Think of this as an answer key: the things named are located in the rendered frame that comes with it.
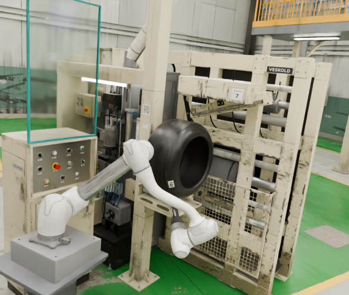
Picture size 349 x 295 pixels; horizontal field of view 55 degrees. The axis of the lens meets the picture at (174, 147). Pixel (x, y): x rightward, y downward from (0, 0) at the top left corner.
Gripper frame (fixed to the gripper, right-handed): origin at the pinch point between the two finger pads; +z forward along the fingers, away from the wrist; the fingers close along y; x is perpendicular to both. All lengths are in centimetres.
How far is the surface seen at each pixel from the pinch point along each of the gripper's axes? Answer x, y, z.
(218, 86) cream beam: 49, -39, 65
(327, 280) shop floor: 115, 165, 15
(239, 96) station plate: 61, -36, 51
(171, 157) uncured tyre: 4.8, -19.7, 22.0
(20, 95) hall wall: -456, 215, 804
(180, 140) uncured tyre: 13.1, -25.6, 30.3
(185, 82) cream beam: 26, -39, 85
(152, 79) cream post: 3, -53, 76
